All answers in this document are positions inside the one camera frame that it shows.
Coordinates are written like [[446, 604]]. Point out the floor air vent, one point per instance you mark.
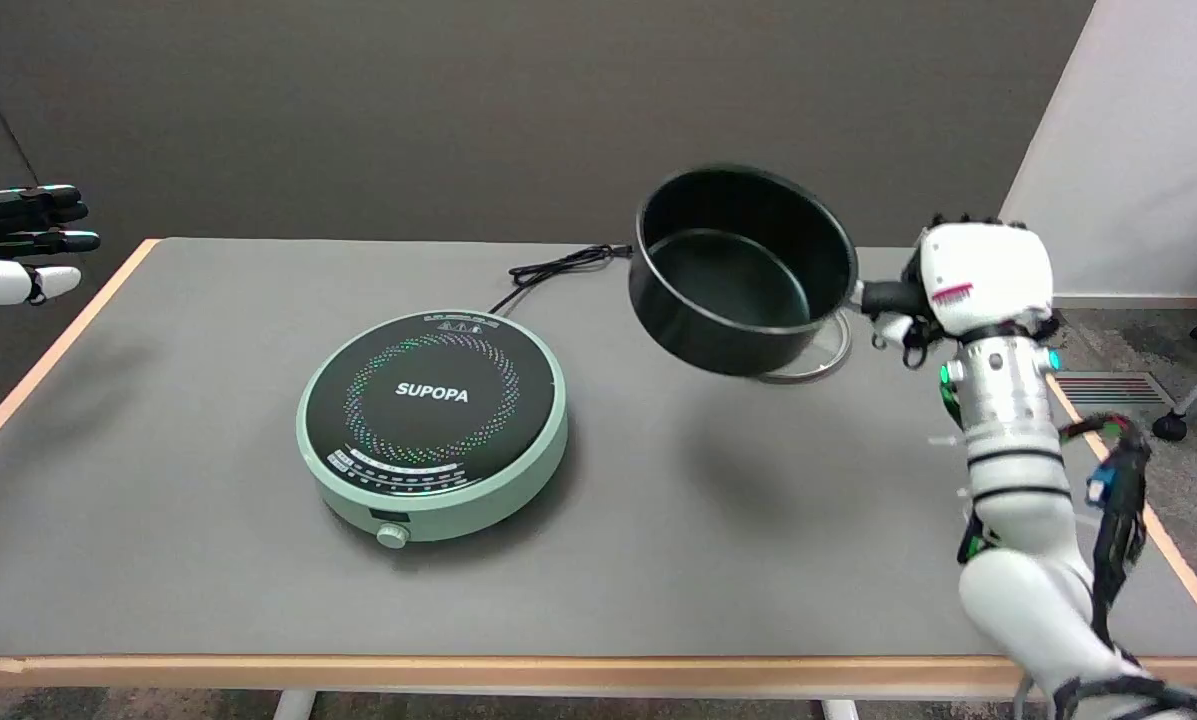
[[1113, 388]]

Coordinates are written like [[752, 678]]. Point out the white table leg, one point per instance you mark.
[[839, 709], [294, 704]]

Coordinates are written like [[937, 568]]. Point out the grey table mat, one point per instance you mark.
[[518, 470]]

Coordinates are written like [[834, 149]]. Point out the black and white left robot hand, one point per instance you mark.
[[13, 240]]

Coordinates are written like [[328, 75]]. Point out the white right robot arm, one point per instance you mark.
[[1018, 470]]

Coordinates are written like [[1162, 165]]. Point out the glass pot lid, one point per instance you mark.
[[823, 355]]

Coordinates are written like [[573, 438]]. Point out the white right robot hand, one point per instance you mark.
[[988, 275]]

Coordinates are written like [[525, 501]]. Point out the green round induction cooker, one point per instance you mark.
[[433, 420]]

